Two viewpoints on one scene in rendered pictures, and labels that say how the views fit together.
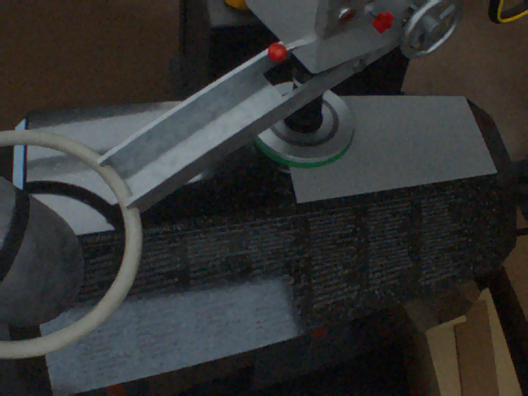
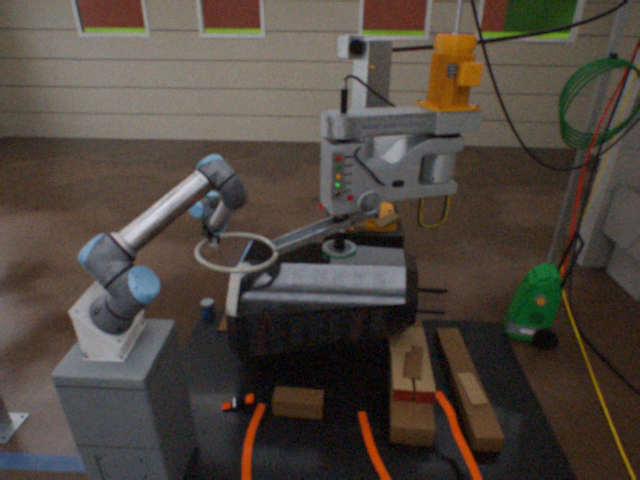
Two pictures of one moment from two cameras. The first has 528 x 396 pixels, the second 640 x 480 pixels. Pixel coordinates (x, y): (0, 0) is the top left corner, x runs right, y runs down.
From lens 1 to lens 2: 1.57 m
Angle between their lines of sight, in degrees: 33
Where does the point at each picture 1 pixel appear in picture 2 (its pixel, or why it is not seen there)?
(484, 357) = (416, 364)
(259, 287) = (313, 289)
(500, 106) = (467, 302)
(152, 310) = (277, 290)
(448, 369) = (398, 365)
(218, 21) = not seen: hidden behind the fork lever
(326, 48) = (334, 205)
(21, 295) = (230, 185)
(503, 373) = (426, 373)
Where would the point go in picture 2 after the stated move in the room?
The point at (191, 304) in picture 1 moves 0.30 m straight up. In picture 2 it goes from (290, 290) to (289, 246)
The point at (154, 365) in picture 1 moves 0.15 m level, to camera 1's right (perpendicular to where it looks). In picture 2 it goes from (273, 310) to (296, 316)
